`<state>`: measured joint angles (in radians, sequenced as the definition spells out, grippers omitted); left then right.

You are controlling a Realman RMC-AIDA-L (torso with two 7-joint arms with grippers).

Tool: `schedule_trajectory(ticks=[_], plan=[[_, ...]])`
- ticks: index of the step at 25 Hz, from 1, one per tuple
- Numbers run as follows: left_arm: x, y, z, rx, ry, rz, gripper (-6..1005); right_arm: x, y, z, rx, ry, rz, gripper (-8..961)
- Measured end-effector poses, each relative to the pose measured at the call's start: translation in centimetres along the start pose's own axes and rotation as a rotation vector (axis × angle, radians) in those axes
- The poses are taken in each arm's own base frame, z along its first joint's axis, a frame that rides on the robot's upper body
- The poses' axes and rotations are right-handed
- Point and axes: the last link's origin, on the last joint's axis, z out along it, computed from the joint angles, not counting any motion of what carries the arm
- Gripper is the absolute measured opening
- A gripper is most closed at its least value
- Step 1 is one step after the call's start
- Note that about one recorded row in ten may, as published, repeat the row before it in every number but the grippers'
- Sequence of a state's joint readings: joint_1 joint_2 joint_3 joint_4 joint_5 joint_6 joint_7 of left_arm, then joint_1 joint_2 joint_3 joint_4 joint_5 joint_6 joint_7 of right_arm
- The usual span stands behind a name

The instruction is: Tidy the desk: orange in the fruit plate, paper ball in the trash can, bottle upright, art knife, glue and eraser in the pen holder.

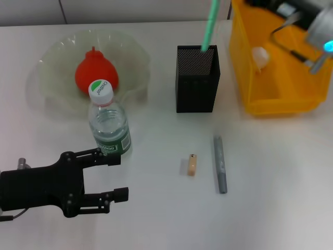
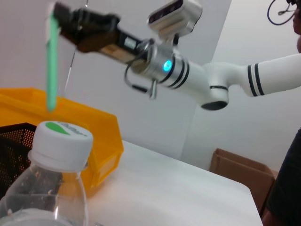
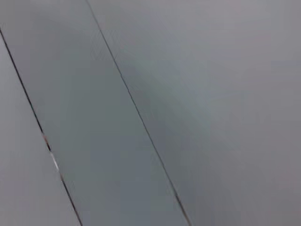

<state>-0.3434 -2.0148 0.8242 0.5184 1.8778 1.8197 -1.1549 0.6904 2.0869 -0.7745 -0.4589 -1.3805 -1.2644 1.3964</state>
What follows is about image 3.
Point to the grey partition panel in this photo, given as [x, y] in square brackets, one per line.
[18, 164]
[223, 94]
[82, 117]

